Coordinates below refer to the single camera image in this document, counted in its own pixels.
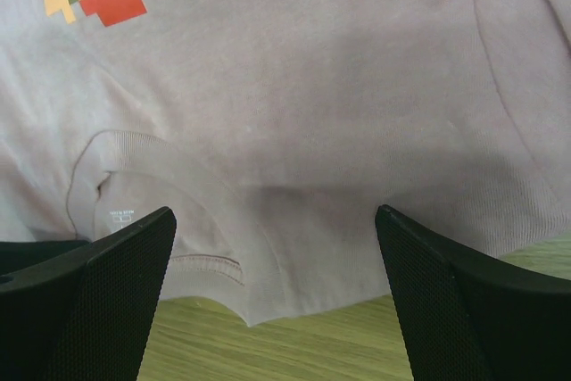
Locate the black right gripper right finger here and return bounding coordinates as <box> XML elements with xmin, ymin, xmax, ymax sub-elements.
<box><xmin>375</xmin><ymin>205</ymin><xmax>570</xmax><ymax>381</ymax></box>

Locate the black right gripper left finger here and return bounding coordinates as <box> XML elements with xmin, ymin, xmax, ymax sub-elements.
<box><xmin>1</xmin><ymin>207</ymin><xmax>177</xmax><ymax>380</ymax></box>

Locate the dusty pink graphic t-shirt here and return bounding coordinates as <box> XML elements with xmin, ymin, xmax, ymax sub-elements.
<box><xmin>1</xmin><ymin>0</ymin><xmax>570</xmax><ymax>326</ymax></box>

